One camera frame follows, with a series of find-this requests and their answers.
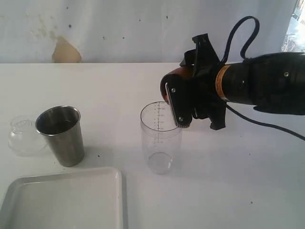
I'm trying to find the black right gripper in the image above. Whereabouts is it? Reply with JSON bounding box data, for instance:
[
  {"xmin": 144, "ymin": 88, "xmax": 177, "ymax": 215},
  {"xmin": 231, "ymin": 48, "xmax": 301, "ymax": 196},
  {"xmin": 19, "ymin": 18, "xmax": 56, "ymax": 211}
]
[{"xmin": 160, "ymin": 34, "xmax": 226, "ymax": 130}]

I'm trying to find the brown wooden cup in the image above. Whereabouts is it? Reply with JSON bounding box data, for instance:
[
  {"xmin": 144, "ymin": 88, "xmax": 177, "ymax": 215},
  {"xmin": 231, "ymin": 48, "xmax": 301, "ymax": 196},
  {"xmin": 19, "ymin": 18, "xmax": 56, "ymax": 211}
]
[{"xmin": 160, "ymin": 66, "xmax": 193, "ymax": 104}]

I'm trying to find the stainless steel cup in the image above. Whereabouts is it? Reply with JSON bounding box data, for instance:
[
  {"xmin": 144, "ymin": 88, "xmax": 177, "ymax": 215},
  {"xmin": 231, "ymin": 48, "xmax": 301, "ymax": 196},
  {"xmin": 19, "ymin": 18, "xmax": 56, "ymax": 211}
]
[{"xmin": 35, "ymin": 105, "xmax": 84, "ymax": 167}]

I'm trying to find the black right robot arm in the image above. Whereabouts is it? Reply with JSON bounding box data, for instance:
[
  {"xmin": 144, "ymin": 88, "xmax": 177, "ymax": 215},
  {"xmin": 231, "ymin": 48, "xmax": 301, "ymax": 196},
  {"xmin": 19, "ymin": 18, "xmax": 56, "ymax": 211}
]
[{"xmin": 160, "ymin": 34, "xmax": 305, "ymax": 130}]

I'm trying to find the clear plastic shaker cup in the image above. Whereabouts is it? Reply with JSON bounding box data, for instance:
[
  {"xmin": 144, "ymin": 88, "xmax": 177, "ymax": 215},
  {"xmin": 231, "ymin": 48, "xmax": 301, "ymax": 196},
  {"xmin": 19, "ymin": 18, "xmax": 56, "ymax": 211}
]
[{"xmin": 140, "ymin": 101, "xmax": 182, "ymax": 175}]

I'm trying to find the clear dome strainer lid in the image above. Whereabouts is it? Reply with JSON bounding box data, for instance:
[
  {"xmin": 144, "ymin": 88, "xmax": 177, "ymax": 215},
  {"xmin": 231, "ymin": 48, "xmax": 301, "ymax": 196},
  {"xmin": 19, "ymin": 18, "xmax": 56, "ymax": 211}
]
[{"xmin": 8, "ymin": 116, "xmax": 46, "ymax": 157}]

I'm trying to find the white metal tray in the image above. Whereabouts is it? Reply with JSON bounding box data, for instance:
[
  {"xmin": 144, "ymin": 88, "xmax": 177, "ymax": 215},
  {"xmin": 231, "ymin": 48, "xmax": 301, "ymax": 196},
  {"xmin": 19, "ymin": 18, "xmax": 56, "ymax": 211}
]
[{"xmin": 0, "ymin": 167, "xmax": 123, "ymax": 229}]

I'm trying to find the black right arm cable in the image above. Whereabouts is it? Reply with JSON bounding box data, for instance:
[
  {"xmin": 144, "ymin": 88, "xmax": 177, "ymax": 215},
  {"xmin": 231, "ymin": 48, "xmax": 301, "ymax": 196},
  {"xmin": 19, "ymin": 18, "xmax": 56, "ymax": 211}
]
[{"xmin": 224, "ymin": 15, "xmax": 305, "ymax": 141}]

